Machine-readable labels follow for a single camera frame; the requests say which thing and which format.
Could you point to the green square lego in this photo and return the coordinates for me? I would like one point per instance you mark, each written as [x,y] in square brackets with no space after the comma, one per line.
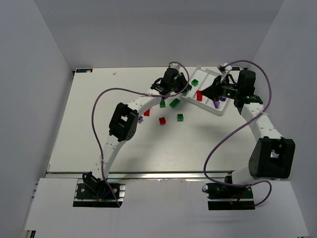
[195,82]
[180,117]

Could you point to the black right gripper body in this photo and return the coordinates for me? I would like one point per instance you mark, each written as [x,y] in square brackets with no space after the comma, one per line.
[221,89]

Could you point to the green long lego tilted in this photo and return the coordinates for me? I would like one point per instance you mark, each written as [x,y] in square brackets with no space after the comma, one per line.
[174,103]

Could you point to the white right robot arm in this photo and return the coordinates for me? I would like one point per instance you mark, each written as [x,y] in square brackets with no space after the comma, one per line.
[273,154]

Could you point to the red rectangular lego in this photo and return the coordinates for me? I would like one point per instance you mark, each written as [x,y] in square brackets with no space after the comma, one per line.
[199,96]

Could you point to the red round lego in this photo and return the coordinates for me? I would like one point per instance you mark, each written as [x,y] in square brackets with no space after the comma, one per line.
[147,112]

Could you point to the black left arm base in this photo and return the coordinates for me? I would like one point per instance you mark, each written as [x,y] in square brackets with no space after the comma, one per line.
[86,198]

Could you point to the red square lego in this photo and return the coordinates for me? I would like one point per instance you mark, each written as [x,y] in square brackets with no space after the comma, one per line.
[162,121]

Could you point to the purple small lego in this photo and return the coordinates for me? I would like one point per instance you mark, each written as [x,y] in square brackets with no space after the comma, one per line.
[216,104]

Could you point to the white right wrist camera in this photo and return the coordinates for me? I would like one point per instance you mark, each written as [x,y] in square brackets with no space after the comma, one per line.
[224,69]

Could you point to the blue table label left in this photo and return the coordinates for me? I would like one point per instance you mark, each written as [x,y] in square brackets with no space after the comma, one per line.
[84,70]

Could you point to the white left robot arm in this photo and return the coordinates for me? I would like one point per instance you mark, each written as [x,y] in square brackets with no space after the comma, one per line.
[124,121]

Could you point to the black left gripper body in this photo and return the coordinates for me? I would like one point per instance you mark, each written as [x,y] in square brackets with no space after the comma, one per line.
[160,89]

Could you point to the green lego centre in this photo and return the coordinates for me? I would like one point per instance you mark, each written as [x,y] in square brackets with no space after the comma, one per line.
[162,104]

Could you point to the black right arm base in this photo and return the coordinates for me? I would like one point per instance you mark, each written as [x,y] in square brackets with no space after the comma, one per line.
[228,198]

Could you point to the white divided tray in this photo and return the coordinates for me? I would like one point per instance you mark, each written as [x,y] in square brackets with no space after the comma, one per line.
[205,77]

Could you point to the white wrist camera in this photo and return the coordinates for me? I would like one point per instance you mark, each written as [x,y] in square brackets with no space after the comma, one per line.
[224,69]
[174,65]

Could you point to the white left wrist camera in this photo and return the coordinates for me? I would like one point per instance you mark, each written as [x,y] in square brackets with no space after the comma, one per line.
[174,65]

